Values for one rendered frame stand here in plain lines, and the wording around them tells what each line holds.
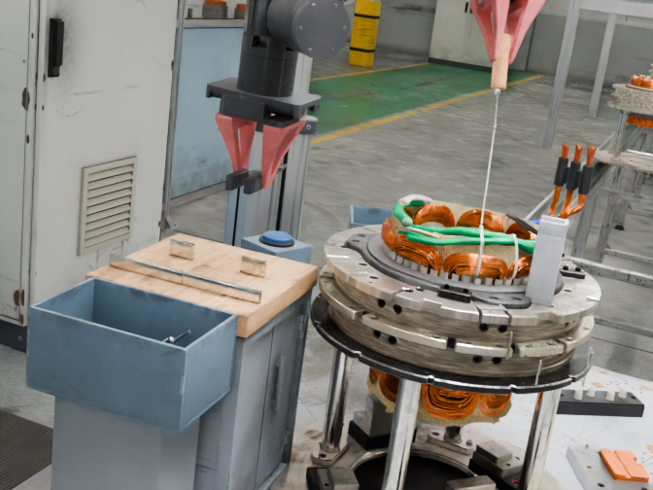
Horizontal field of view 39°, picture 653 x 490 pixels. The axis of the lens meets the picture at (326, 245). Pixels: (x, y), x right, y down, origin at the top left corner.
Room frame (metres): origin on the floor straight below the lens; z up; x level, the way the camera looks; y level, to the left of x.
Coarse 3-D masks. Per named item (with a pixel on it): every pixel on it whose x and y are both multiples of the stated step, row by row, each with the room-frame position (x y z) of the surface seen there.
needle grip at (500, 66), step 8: (504, 40) 1.03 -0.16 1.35; (504, 48) 1.02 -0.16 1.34; (504, 56) 1.02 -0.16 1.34; (496, 64) 1.02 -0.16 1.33; (504, 64) 1.02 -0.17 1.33; (496, 72) 1.02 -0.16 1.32; (504, 72) 1.02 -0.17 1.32; (496, 80) 1.01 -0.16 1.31; (504, 80) 1.01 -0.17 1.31; (504, 88) 1.02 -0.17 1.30
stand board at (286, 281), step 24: (168, 240) 1.06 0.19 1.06; (192, 240) 1.08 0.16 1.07; (168, 264) 0.97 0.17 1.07; (192, 264) 0.99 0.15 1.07; (216, 264) 1.00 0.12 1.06; (240, 264) 1.01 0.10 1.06; (288, 264) 1.03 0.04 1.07; (144, 288) 0.89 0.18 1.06; (168, 288) 0.90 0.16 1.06; (192, 288) 0.91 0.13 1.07; (264, 288) 0.94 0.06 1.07; (288, 288) 0.95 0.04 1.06; (240, 312) 0.86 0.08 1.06; (264, 312) 0.89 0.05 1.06; (240, 336) 0.85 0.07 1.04
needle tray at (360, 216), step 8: (352, 208) 1.34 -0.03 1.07; (360, 208) 1.36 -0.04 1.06; (368, 208) 1.36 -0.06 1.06; (376, 208) 1.36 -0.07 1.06; (352, 216) 1.29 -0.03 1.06; (360, 216) 1.36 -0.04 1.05; (368, 216) 1.36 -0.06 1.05; (376, 216) 1.36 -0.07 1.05; (384, 216) 1.36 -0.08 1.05; (352, 224) 1.26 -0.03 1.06; (360, 224) 1.26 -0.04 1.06; (368, 224) 1.36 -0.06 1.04; (376, 224) 1.36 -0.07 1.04
